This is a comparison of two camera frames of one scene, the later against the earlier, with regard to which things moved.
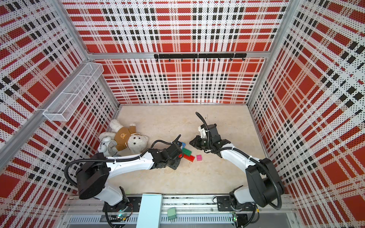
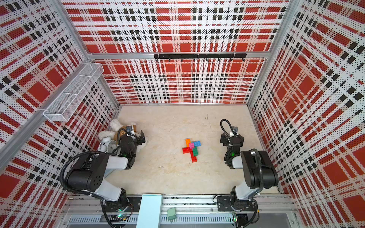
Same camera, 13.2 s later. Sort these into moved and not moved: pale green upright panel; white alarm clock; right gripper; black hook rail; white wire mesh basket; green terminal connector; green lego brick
Moved: green lego brick; right gripper
Not moved: white alarm clock; white wire mesh basket; pale green upright panel; green terminal connector; black hook rail
